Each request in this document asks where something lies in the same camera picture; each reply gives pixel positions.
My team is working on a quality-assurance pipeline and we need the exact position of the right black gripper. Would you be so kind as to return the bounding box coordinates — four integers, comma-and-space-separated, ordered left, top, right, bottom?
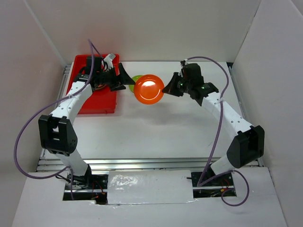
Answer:
162, 72, 192, 96

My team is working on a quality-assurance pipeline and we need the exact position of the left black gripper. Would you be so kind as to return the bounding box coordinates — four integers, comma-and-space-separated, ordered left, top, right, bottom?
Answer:
97, 63, 135, 92

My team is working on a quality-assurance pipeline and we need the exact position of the green plate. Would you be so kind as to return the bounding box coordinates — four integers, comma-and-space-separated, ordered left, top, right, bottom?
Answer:
127, 75, 143, 93

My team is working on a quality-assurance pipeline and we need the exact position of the orange plate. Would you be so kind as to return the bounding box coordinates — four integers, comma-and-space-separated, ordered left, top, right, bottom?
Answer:
134, 74, 164, 105

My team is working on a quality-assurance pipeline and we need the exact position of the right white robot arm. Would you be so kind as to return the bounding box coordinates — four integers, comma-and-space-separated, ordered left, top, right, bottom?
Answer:
162, 63, 265, 185

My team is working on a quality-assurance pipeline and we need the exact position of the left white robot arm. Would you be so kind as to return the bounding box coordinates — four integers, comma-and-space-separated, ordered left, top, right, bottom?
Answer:
38, 53, 135, 189

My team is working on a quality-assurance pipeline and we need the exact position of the red plastic bin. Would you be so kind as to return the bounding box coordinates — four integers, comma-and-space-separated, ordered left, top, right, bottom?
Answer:
65, 54, 117, 115

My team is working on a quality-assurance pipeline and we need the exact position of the white foil cover sheet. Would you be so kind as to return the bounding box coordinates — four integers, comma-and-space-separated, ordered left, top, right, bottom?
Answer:
107, 170, 194, 205

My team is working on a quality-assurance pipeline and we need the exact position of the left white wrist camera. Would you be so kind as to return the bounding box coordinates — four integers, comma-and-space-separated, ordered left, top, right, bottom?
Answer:
102, 53, 116, 71

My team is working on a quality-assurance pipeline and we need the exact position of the aluminium rail frame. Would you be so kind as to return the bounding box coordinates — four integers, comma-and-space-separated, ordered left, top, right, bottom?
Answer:
35, 61, 265, 201

